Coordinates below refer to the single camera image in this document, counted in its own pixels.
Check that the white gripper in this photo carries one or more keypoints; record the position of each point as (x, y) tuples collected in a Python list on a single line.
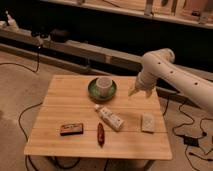
[(143, 85)]

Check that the white ceramic cup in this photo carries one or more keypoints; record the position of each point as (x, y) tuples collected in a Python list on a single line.
[(103, 85)]

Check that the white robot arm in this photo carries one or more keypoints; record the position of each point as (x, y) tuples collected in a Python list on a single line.
[(159, 64)]

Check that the white sponge block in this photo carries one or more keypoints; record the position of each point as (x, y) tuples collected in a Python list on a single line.
[(148, 123)]

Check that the white tube bottle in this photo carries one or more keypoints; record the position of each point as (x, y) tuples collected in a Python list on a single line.
[(112, 120)]

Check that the green plate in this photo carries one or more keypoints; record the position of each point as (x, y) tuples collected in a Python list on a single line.
[(95, 95)]

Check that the wooden table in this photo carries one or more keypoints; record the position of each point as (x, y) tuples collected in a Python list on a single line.
[(67, 102)]

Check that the dark red small box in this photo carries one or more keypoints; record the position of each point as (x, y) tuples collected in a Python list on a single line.
[(71, 129)]

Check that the dark object on ledge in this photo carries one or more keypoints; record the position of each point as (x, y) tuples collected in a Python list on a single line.
[(60, 36)]

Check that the white spray bottle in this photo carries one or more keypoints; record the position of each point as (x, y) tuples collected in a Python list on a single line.
[(12, 22)]

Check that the black power adapter with cables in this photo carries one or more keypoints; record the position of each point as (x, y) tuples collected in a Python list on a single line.
[(192, 141)]

